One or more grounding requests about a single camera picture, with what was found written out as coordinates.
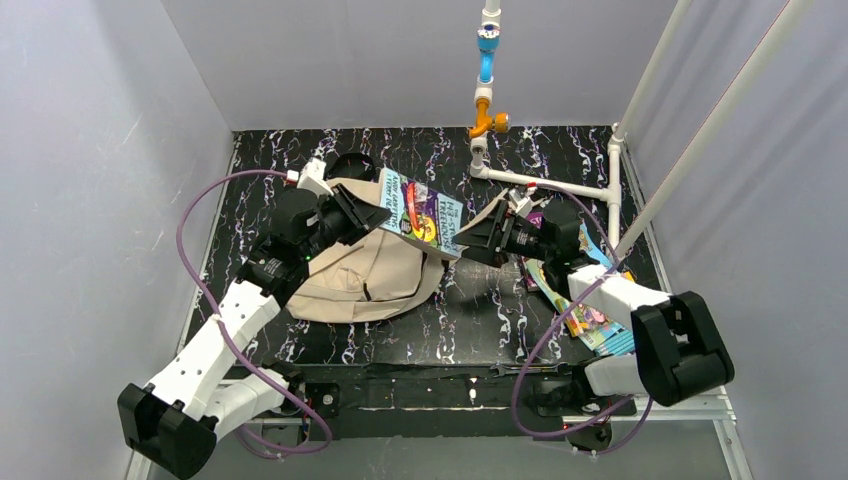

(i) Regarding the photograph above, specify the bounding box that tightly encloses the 143-storey treehouse book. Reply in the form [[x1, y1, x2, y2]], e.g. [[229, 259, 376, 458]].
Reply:
[[379, 168, 464, 261]]

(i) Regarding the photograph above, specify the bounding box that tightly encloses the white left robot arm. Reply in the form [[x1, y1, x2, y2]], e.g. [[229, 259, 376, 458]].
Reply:
[[117, 185, 391, 479]]

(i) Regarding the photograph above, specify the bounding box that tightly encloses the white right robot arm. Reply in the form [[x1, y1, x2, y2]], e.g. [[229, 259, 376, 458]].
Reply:
[[454, 200, 736, 406]]

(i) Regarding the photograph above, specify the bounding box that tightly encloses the blue cartoon mouse book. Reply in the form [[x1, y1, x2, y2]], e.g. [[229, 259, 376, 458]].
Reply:
[[579, 223, 612, 268]]

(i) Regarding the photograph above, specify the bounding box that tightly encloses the purple 117-storey treehouse book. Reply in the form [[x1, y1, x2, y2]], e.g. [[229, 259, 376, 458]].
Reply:
[[520, 257, 547, 292]]

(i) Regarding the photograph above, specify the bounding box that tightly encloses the colourful crayon box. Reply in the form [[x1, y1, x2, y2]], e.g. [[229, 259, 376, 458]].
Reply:
[[541, 280, 627, 352]]

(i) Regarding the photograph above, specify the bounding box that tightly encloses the light blue barcode book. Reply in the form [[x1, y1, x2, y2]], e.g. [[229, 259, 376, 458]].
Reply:
[[594, 330, 635, 356]]

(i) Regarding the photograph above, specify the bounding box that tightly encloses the blue orange pipe fitting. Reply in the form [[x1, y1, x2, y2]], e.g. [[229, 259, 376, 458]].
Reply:
[[469, 21, 511, 139]]

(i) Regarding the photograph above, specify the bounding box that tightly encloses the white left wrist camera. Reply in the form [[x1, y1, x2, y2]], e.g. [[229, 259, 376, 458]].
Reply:
[[285, 158, 333, 197]]

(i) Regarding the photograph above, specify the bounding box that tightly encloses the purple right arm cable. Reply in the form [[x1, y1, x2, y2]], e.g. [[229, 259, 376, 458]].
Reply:
[[510, 182, 654, 457]]

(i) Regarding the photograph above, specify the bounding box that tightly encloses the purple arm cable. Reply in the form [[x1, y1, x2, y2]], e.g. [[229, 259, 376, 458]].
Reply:
[[510, 182, 654, 457], [175, 168, 335, 461]]

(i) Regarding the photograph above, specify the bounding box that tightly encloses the white PVC pipe frame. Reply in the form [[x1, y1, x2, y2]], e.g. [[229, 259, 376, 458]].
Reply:
[[468, 0, 817, 256]]

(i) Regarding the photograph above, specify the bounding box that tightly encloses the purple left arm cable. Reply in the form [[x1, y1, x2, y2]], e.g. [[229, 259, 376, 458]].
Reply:
[[175, 168, 335, 461]]

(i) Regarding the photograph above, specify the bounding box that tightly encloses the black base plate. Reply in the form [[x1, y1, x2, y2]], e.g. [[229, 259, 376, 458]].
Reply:
[[270, 362, 636, 440]]

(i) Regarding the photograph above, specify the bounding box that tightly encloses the aluminium rail frame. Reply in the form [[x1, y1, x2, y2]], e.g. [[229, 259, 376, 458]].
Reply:
[[125, 376, 757, 480]]

